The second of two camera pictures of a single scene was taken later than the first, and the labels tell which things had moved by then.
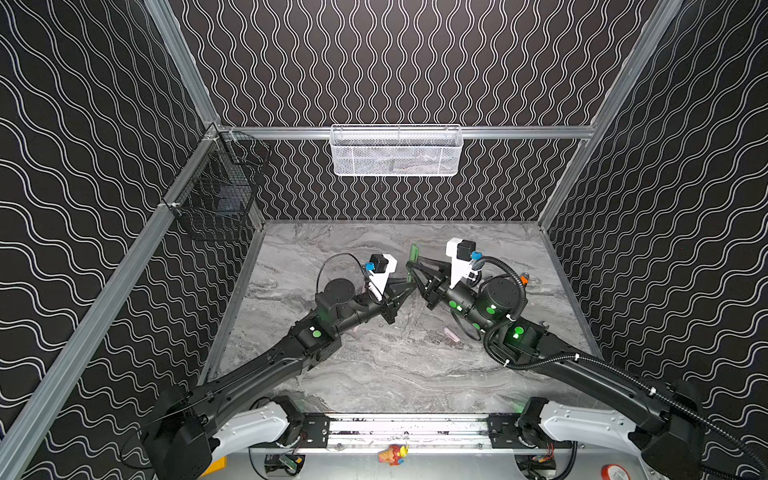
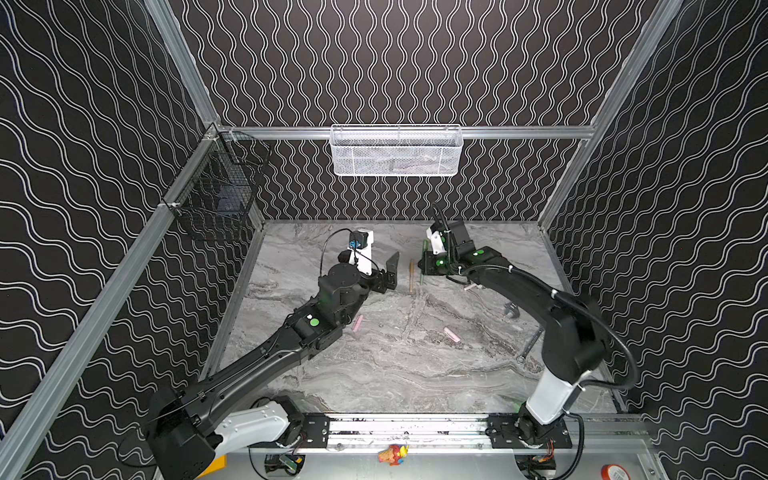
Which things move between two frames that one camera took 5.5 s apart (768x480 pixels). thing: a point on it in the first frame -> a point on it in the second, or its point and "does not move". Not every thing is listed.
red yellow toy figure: [394, 454] does not move
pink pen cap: [451, 335] does not move
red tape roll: [614, 472] does not move
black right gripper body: [433, 288] -> [432, 262]
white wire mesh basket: [397, 150] does not move
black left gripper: [387, 303] -> [381, 280]
